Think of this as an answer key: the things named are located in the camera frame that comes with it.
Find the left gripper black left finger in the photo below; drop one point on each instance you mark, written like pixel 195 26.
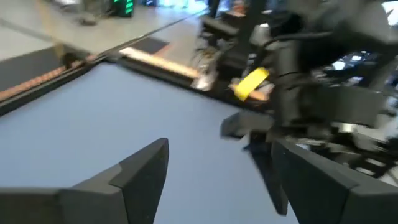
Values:
pixel 130 193

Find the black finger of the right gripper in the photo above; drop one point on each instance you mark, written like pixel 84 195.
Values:
pixel 248 124
pixel 264 168

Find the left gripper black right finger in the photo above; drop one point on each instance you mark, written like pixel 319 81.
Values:
pixel 326 199

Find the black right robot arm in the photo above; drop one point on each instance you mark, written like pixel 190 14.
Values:
pixel 326 37

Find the yellow tag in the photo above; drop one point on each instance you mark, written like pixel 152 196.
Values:
pixel 251 83

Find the wooden side board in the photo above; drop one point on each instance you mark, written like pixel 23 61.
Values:
pixel 155 60

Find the device with green lights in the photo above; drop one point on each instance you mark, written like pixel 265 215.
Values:
pixel 124 7

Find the black table frame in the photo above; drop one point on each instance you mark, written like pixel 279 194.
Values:
pixel 31 98

